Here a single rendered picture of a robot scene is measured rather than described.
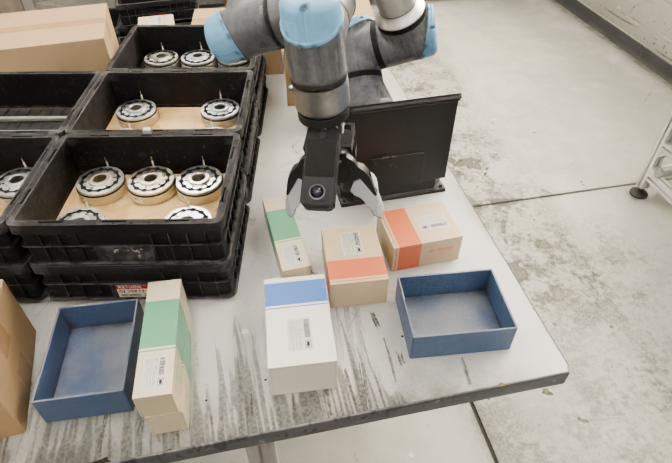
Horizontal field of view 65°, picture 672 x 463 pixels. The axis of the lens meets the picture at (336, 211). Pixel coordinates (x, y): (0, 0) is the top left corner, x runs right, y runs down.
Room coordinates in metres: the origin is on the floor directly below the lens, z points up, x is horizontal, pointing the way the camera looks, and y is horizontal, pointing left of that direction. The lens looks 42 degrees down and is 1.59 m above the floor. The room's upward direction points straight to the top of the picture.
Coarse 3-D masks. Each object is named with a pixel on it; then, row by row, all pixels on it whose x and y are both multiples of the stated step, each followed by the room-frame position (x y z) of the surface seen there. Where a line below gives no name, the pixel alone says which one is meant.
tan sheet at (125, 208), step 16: (128, 176) 0.97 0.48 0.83; (176, 176) 0.97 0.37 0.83; (224, 176) 0.97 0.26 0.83; (128, 192) 0.91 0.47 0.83; (176, 192) 0.91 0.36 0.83; (64, 208) 0.85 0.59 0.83; (96, 208) 0.85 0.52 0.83; (112, 208) 0.85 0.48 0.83; (128, 208) 0.85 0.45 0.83; (144, 208) 0.85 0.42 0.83; (160, 208) 0.85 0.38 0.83; (176, 208) 0.85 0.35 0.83; (208, 208) 0.85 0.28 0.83
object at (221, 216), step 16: (240, 144) 0.98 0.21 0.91; (48, 160) 0.90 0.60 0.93; (32, 192) 0.79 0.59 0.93; (16, 208) 0.74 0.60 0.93; (224, 208) 0.74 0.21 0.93; (16, 224) 0.70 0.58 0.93; (32, 224) 0.70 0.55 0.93; (48, 224) 0.70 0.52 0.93; (64, 224) 0.70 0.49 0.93; (80, 224) 0.70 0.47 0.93; (96, 224) 0.70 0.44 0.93; (112, 224) 0.70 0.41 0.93; (128, 224) 0.70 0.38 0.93; (144, 224) 0.70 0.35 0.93; (160, 224) 0.70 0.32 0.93; (176, 224) 0.70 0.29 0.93; (192, 224) 0.70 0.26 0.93; (208, 224) 0.70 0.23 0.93; (224, 224) 0.72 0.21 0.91
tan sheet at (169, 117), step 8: (160, 112) 1.25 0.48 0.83; (168, 112) 1.25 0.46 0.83; (176, 112) 1.25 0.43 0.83; (184, 112) 1.25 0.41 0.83; (192, 112) 1.25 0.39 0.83; (112, 120) 1.21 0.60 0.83; (160, 120) 1.21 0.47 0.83; (168, 120) 1.21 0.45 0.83; (176, 120) 1.21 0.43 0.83; (184, 120) 1.21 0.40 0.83; (192, 120) 1.21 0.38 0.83; (200, 120) 1.21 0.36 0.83; (112, 128) 1.17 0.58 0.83; (120, 128) 1.17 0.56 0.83; (152, 128) 1.17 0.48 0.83; (160, 128) 1.17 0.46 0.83; (168, 128) 1.17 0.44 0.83; (176, 128) 1.17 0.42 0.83; (184, 128) 1.17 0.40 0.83; (192, 128) 1.17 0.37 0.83; (200, 128) 1.17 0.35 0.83
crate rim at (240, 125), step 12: (108, 72) 1.28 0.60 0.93; (120, 72) 1.28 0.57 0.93; (132, 72) 1.28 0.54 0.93; (144, 72) 1.28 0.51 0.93; (156, 72) 1.28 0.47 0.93; (168, 72) 1.28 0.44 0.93; (180, 72) 1.28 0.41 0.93; (192, 72) 1.28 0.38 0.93; (204, 72) 1.28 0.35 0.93; (216, 72) 1.29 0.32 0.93; (228, 72) 1.29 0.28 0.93; (240, 72) 1.29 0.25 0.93; (252, 72) 1.28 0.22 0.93; (96, 84) 1.22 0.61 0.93; (252, 84) 1.25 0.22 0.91; (84, 108) 1.10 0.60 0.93; (240, 108) 1.10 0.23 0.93; (72, 120) 1.05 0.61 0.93; (240, 120) 1.05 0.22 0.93; (72, 132) 1.00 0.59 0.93; (84, 132) 1.00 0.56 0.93; (96, 132) 1.00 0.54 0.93; (108, 132) 1.00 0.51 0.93; (120, 132) 1.00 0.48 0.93; (132, 132) 1.00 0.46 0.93; (156, 132) 1.00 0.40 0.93; (168, 132) 1.00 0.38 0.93; (180, 132) 1.00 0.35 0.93; (192, 132) 1.00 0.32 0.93; (240, 132) 1.01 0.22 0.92
